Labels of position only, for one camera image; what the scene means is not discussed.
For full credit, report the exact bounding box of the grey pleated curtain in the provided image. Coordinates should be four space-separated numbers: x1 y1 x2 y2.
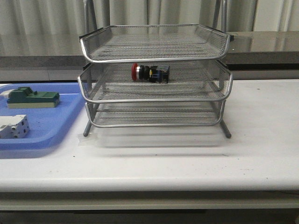
0 0 299 35

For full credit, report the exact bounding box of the mesh tray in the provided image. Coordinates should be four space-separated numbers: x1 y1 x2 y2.
79 24 230 63
85 101 225 128
78 60 233 103

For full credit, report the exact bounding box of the grey stone counter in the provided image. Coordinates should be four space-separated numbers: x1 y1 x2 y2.
0 31 299 70

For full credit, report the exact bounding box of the white circuit breaker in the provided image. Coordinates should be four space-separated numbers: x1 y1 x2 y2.
0 115 29 139

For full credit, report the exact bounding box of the grey metal rack frame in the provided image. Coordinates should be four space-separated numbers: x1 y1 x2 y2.
83 0 235 139

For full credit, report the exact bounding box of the red emergency stop button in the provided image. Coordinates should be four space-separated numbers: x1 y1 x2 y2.
131 63 170 84

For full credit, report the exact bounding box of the blue plastic tray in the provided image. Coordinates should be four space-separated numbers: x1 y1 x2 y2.
0 83 84 150

